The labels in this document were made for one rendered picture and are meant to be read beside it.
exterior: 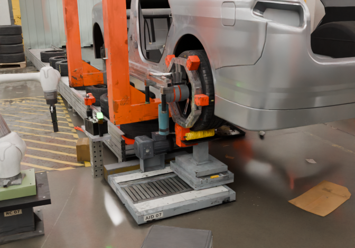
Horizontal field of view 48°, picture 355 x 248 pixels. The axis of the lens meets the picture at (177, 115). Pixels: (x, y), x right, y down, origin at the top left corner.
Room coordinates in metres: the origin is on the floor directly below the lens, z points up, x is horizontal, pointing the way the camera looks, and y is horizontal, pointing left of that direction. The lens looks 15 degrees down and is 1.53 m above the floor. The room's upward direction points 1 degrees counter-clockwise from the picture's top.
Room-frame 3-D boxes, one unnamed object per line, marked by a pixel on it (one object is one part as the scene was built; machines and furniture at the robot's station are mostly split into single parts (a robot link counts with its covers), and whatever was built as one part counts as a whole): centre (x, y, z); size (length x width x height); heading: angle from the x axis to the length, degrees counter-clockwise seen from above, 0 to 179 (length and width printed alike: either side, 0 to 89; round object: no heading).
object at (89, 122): (3.38, 0.72, 0.51); 0.20 x 0.14 x 0.13; 34
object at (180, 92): (3.11, 0.03, 0.85); 0.21 x 0.14 x 0.14; 115
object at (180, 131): (3.15, -0.07, 0.48); 0.16 x 0.12 x 0.17; 115
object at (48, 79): (2.64, 0.86, 1.07); 0.13 x 0.11 x 0.16; 7
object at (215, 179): (3.21, -0.19, 0.13); 0.50 x 0.36 x 0.10; 25
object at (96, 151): (3.44, 0.75, 0.21); 0.10 x 0.10 x 0.42; 25
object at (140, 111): (3.58, 0.21, 0.69); 0.52 x 0.17 x 0.35; 115
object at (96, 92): (5.33, 0.91, 0.39); 0.66 x 0.66 x 0.24
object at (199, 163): (3.21, -0.19, 0.32); 0.40 x 0.30 x 0.28; 25
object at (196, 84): (3.14, -0.04, 0.85); 0.54 x 0.07 x 0.54; 25
